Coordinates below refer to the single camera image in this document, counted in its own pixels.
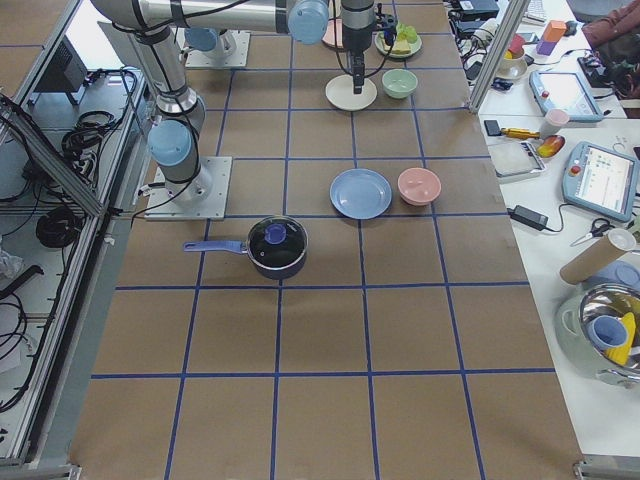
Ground black phone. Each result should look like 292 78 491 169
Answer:
483 119 503 137

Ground purple block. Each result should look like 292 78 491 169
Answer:
535 38 558 56

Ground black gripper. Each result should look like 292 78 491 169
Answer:
348 50 365 95

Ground aluminium frame post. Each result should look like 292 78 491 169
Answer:
468 0 528 114

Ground upper teach pendant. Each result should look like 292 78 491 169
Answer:
528 70 604 123

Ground blue cup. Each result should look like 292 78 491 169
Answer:
588 315 628 350

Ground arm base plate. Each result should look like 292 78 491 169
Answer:
183 29 250 70
144 156 233 221

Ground mango toy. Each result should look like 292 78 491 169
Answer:
536 135 566 158

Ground white bowl with fruit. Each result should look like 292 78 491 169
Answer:
496 47 528 81

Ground white cup with lid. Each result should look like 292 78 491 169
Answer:
539 108 570 139

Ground cardboard tube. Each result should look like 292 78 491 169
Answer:
559 228 637 285

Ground green plate with sandwich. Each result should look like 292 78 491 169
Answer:
374 32 422 59

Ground lower teach pendant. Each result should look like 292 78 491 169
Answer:
561 142 639 222

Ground pink plate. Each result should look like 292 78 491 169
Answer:
322 18 344 50

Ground yellow handled tool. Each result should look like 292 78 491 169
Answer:
501 128 541 140

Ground orange block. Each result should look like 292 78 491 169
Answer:
541 20 567 43

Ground green bowl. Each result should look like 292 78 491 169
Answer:
382 69 418 99

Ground lettuce leaf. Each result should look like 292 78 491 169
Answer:
396 22 418 44

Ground silver digital scale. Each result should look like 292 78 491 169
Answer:
488 141 546 183

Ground teach pendant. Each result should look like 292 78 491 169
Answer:
561 142 639 222
528 70 604 123

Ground cream plate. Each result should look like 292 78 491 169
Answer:
325 74 378 111

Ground light blue plate stack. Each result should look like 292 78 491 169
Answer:
582 260 639 300

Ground glass saucepan lid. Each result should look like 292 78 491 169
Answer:
248 216 307 269

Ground scissors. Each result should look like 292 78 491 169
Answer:
571 217 614 247

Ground pink bowl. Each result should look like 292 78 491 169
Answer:
397 167 442 206

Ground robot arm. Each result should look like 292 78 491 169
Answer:
93 1 329 204
171 1 396 95

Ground black power adapter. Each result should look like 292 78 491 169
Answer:
508 205 548 231

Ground bread slice on plate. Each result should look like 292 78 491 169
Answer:
386 40 411 56

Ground steel mixing bowl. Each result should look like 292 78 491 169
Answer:
554 284 639 389

